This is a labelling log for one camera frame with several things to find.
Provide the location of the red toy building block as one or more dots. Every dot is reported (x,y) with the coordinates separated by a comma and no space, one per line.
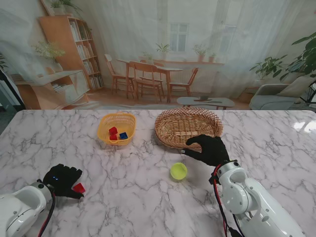
(79,188)
(113,137)
(113,130)

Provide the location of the printed room scene backdrop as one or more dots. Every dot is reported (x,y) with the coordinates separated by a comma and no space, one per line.
(158,37)

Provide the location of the blue toy building block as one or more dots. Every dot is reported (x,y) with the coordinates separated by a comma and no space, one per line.
(123,135)

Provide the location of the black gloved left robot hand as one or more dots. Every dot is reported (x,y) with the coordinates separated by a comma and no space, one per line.
(61,177)

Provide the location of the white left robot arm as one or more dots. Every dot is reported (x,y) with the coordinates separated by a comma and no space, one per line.
(19,209)

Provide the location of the yellow-green tennis ball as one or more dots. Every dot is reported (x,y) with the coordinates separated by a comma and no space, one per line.
(179,171)

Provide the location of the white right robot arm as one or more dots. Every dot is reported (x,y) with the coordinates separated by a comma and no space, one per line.
(259,205)

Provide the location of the oval woven wicker basket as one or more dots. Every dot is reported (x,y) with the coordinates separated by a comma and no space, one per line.
(177,123)

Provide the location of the black backdrop stand pole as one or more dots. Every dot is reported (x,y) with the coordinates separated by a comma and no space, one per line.
(12,89)

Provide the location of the black tripod stand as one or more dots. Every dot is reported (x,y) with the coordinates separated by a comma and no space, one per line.
(311,95)

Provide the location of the yellow plastic mesh basket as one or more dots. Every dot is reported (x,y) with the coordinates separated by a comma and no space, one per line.
(118,118)

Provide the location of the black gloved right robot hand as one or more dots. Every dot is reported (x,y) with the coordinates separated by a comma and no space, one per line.
(213,150)

